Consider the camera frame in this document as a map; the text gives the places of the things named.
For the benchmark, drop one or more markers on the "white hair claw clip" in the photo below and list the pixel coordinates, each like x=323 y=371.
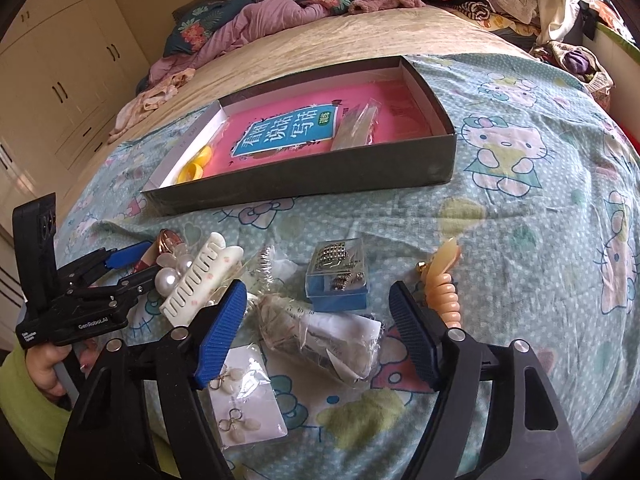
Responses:
x=195 y=280

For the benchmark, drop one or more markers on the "cartoon cat printed sheet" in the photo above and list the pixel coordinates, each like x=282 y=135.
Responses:
x=500 y=210

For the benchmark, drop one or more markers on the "blue jewelry box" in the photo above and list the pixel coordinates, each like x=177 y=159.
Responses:
x=335 y=302

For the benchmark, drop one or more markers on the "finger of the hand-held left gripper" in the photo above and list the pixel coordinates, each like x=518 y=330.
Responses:
x=127 y=256
x=137 y=282

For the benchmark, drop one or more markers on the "peach patterned garment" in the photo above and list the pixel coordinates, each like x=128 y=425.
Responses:
x=145 y=100

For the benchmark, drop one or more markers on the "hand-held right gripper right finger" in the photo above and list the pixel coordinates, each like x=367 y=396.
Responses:
x=415 y=340

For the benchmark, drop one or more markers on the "plastic bag with dark jewelry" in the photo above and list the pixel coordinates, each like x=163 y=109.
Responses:
x=300 y=330

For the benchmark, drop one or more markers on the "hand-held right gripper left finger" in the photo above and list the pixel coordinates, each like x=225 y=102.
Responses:
x=220 y=332

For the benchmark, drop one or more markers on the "person's left hand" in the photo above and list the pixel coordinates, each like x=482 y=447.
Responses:
x=47 y=367

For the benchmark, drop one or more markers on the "cream wardrobe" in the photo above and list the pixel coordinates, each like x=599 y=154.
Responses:
x=60 y=60

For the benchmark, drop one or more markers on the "dark cardboard box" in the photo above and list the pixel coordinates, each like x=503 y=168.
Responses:
x=300 y=180

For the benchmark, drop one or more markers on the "silver hair comb in bag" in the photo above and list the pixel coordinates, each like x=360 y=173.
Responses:
x=265 y=260

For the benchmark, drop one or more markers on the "clear plastic bag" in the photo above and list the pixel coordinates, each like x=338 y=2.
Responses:
x=355 y=125

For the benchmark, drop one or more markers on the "pink book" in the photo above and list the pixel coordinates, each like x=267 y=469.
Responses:
x=240 y=122

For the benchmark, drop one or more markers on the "person's left forearm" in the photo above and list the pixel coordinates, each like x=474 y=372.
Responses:
x=25 y=420

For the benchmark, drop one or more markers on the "orange hair claw clip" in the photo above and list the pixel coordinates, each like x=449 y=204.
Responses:
x=442 y=285

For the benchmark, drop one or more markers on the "pearl hair accessory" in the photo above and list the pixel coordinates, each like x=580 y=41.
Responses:
x=167 y=277

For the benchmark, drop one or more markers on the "clothes on window sill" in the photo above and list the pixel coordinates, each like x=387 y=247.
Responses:
x=607 y=15

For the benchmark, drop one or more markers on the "purple blanket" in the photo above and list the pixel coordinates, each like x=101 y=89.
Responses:
x=250 y=20

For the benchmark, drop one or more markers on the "bagged white earring card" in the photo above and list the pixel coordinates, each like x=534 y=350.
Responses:
x=250 y=410

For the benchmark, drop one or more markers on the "beige bedspread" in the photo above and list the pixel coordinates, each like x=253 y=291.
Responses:
x=350 y=35

